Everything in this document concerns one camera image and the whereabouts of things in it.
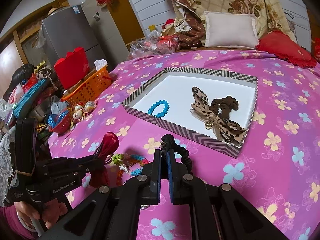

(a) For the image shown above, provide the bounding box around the colourful snowflake bead bracelet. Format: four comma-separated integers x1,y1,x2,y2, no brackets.
111,153,150,186

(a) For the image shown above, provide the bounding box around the black scrunchie hair tie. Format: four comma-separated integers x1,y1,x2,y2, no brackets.
159,134,194,174

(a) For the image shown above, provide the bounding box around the red satin hair bow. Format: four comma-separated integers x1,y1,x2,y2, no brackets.
89,132,119,189

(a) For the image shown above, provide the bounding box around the maroon sleeve forearm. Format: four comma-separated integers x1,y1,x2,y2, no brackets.
0,206,38,239

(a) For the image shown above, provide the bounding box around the person's left hand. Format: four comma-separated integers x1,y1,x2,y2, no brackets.
14,199,68,229

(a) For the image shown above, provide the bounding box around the red plastic bowl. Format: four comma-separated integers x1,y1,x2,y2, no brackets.
48,109,72,134

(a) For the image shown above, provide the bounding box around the pink floral bedsheet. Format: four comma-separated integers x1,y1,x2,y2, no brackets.
49,50,319,239

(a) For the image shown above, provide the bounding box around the leopard print hair bow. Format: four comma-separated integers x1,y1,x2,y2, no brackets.
190,87,246,145

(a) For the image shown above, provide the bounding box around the foil wrapped candy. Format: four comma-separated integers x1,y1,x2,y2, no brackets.
84,101,97,113
72,105,84,123

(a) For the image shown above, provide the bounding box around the striped chevron gift box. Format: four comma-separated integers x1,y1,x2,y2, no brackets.
122,67,258,158

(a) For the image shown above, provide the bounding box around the dark brown scrunchie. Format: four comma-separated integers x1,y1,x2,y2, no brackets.
209,95,239,120

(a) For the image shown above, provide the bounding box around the blue padded pouch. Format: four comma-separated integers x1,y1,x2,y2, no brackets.
13,79,49,119

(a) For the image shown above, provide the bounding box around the orange plastic basket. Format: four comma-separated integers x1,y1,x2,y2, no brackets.
61,65,112,105

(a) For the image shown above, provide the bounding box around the red gift bag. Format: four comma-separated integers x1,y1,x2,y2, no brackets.
54,47,90,89

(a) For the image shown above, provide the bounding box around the clear plastic bag of items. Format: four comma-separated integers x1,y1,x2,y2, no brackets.
127,30,178,60

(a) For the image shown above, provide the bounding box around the grey refrigerator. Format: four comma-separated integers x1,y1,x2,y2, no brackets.
42,5,106,67

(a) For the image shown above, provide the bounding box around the white square pillow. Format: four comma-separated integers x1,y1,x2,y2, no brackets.
204,11,259,49

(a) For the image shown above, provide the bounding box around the red cushion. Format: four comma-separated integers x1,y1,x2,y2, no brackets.
256,30,317,68

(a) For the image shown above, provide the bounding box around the blue bead bracelet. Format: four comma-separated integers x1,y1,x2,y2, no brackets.
147,100,170,118

